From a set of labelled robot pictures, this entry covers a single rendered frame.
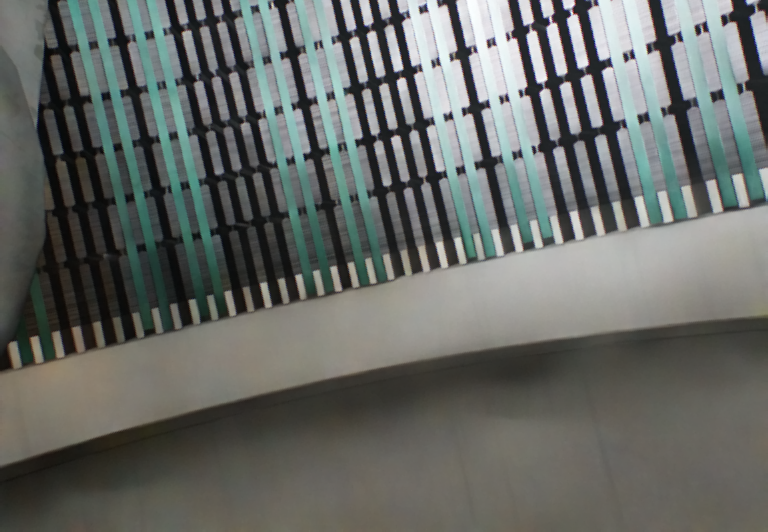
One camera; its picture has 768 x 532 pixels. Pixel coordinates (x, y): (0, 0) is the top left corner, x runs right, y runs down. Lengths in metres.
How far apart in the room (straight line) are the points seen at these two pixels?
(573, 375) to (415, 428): 0.22
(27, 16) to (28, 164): 0.07
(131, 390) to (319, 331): 0.23
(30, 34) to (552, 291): 0.65
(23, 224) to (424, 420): 0.83
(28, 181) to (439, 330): 0.70
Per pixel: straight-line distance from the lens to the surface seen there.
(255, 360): 0.89
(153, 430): 1.02
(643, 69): 0.76
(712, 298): 0.76
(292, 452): 1.01
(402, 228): 0.83
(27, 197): 0.17
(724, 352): 0.88
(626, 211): 0.78
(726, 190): 0.74
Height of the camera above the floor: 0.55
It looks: 2 degrees up
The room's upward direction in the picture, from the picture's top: 13 degrees counter-clockwise
